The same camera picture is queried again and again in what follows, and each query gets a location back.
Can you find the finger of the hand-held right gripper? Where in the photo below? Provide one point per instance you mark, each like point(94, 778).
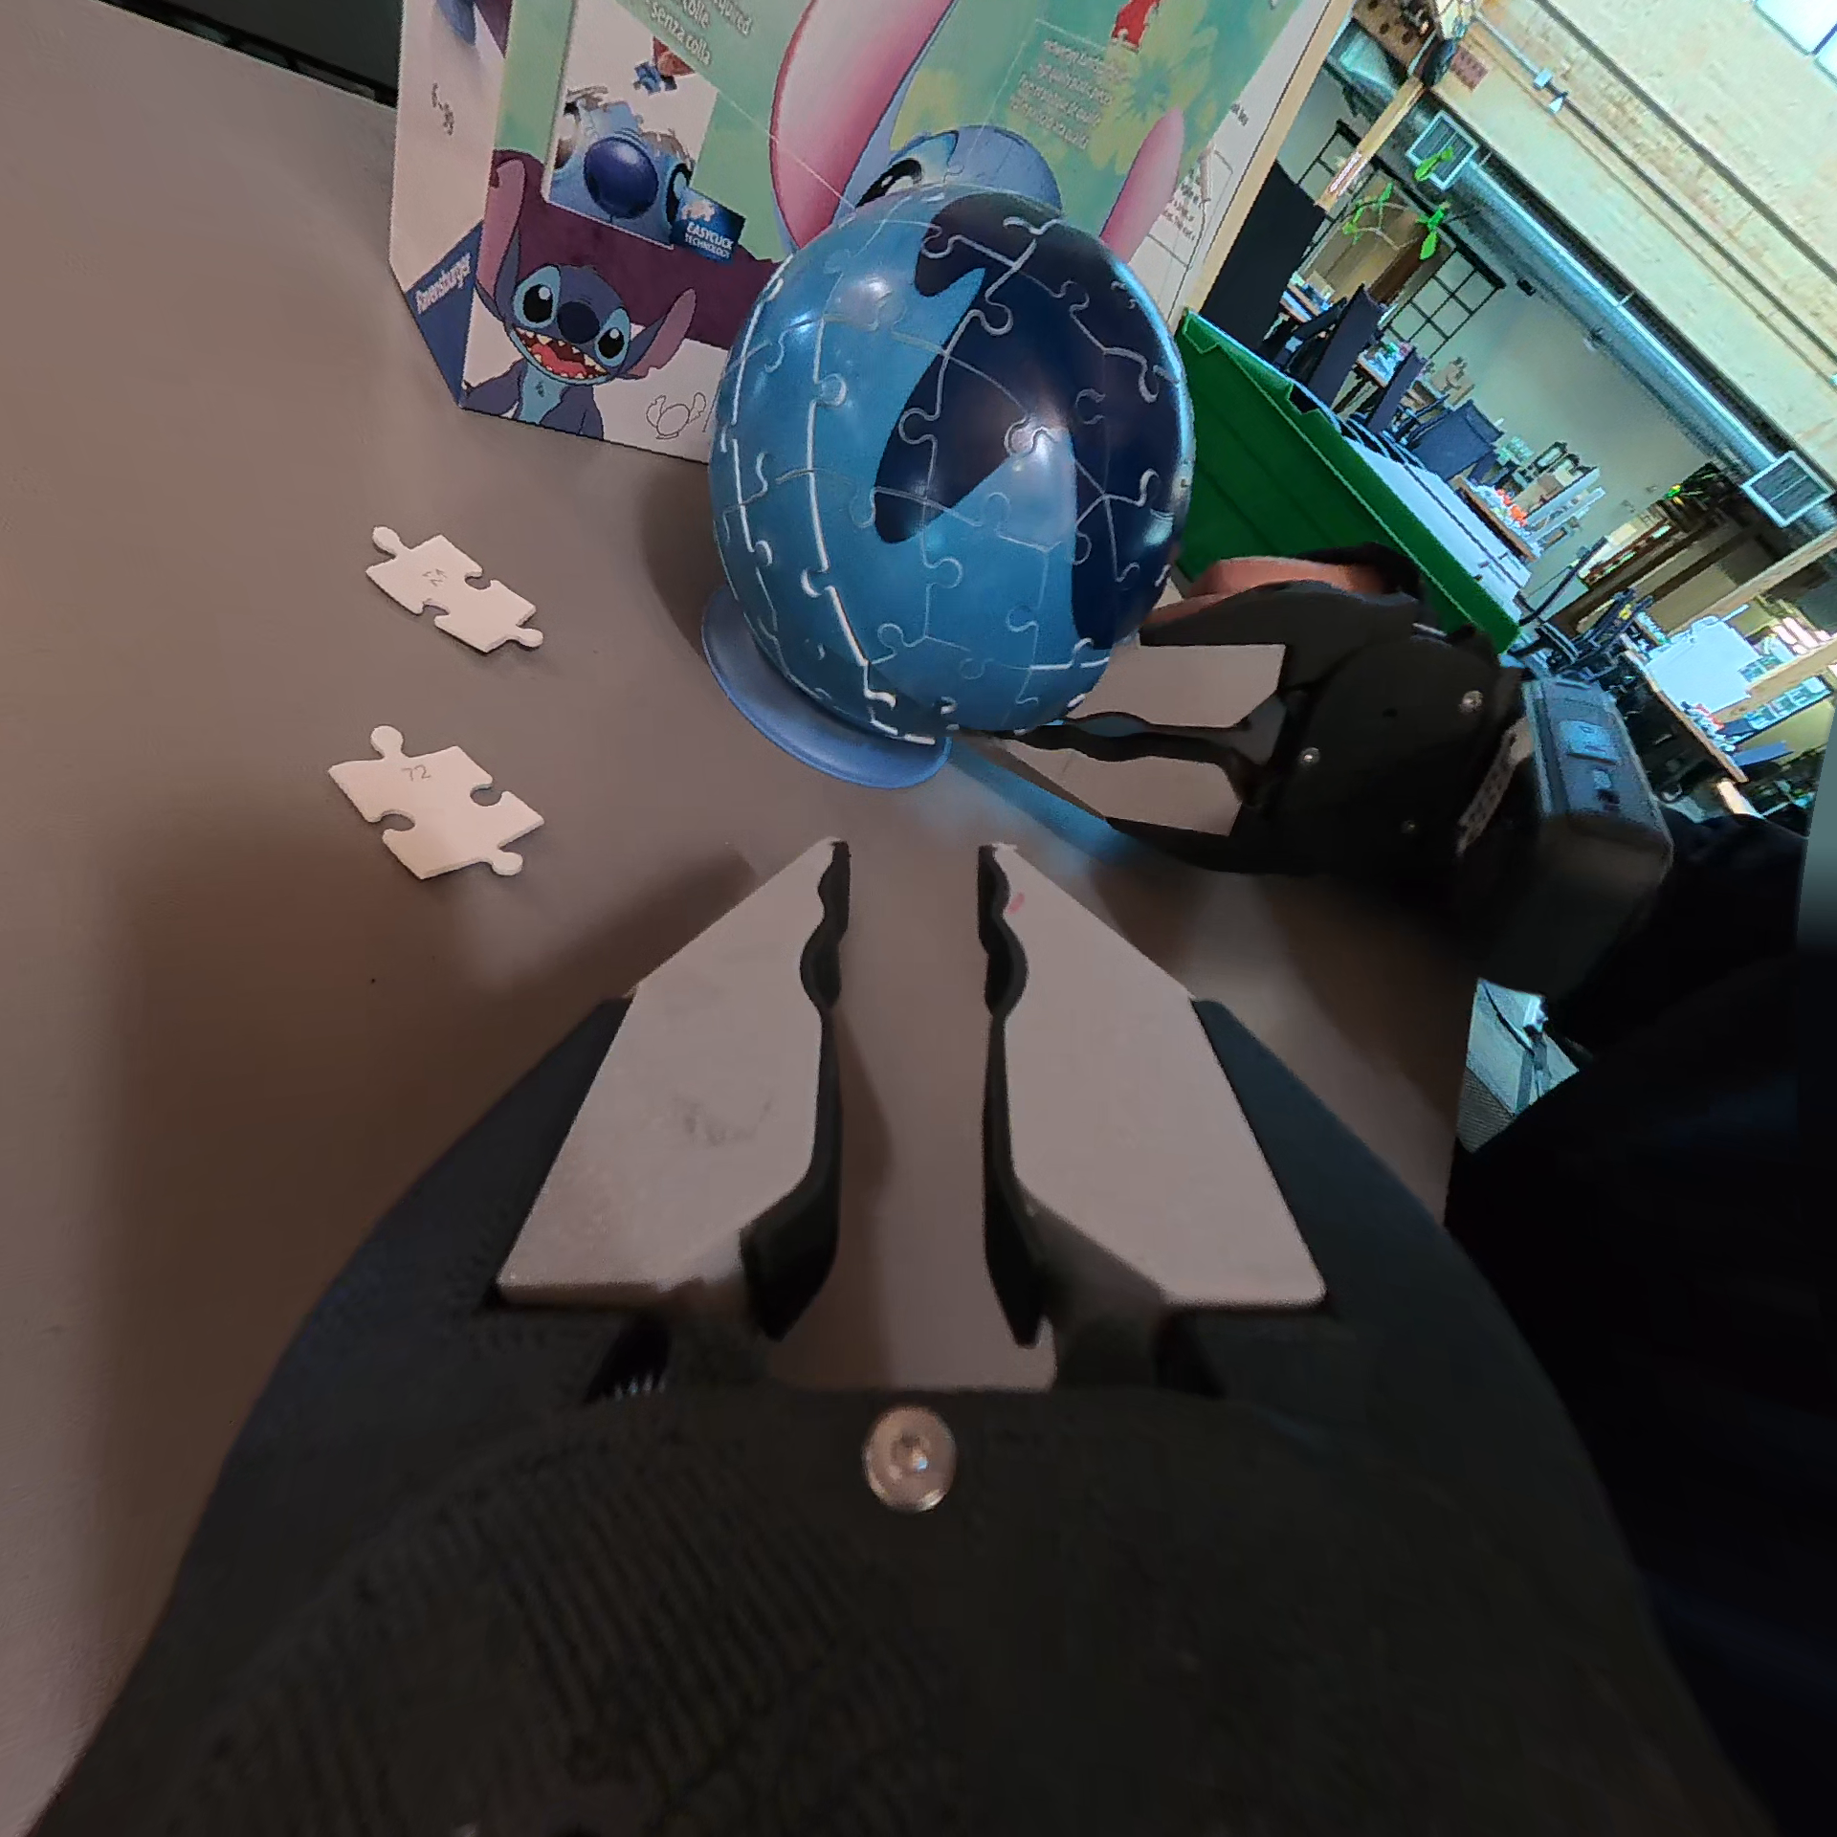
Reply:
point(1207, 686)
point(1164, 797)

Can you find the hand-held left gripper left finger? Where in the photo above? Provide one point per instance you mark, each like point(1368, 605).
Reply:
point(689, 1133)

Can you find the person's right hand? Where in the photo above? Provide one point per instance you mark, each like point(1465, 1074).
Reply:
point(1277, 573)

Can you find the white joined puzzle pieces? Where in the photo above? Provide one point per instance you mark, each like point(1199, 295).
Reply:
point(431, 805)
point(431, 583)

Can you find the long silver wall duct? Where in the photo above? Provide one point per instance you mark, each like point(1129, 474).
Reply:
point(1622, 317)

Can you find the green storage bin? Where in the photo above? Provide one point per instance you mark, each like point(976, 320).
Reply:
point(1323, 487)

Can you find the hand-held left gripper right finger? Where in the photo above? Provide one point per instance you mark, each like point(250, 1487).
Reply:
point(1132, 1133)

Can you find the black partition panel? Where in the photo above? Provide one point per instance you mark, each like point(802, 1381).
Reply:
point(1261, 260)

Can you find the blue puzzle ball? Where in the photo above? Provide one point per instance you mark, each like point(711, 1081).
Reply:
point(861, 500)

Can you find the printed cartoon puzzle box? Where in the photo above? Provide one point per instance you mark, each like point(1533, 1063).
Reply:
point(601, 174)

